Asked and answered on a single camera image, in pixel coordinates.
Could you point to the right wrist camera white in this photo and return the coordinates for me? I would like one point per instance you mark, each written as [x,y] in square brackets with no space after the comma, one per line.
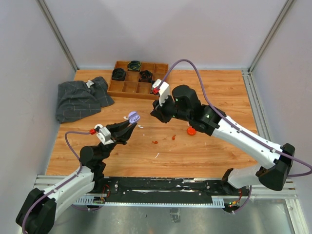
[162,90]

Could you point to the orange earbud charging case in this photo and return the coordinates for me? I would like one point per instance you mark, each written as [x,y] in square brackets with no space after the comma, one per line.
[191,131]

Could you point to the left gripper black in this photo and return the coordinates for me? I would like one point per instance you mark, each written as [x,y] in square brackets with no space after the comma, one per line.
[125,135]

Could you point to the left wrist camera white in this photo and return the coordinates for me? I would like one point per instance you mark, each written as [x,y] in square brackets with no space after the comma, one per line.
[104,136]

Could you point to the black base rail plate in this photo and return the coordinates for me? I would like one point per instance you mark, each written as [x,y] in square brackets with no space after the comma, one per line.
[157,187]

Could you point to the grey checked cloth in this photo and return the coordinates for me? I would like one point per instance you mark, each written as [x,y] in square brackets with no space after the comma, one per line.
[80,99]

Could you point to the white earbud charging case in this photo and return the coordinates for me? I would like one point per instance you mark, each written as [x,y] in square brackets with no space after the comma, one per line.
[98,126]

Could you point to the dark red rolled tie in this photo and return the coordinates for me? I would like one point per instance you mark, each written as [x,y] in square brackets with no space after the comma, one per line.
[145,76]

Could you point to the purple earbud charging case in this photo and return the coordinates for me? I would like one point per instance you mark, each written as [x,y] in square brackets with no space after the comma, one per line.
[133,117]

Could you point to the dark rolled tie left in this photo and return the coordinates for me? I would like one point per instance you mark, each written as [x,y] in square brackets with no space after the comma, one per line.
[118,74]

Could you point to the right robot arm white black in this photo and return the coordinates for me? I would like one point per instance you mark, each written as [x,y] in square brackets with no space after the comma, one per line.
[272,166]

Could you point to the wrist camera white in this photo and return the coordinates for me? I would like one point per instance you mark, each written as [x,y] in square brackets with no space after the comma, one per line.
[162,90]
[104,136]

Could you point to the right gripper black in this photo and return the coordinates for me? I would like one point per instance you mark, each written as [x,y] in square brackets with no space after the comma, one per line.
[159,111]

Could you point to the dark rolled tie top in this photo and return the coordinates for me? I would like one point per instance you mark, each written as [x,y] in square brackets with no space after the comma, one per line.
[134,65]

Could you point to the white cable duct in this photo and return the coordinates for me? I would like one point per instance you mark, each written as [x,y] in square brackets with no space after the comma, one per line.
[145,201]

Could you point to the wooden compartment tray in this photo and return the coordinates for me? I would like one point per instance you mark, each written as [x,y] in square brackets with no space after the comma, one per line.
[131,87]

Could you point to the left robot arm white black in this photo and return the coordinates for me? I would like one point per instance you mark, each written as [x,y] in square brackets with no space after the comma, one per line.
[41,208]

